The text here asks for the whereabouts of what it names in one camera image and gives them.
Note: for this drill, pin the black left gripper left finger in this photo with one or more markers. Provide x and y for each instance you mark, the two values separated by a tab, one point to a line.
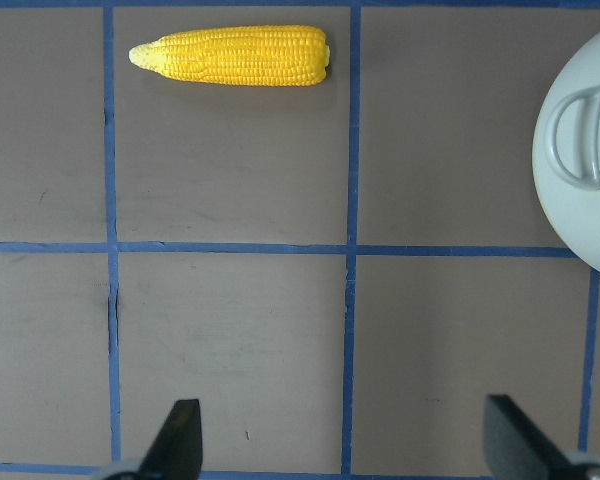
176	452

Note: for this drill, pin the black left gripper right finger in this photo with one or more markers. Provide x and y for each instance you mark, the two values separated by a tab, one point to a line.
515	448

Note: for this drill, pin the yellow corn cob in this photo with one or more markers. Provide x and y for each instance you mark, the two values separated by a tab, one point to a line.
255	56

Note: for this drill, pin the pale green cooking pot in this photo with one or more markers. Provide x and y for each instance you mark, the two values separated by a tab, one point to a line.
566	154

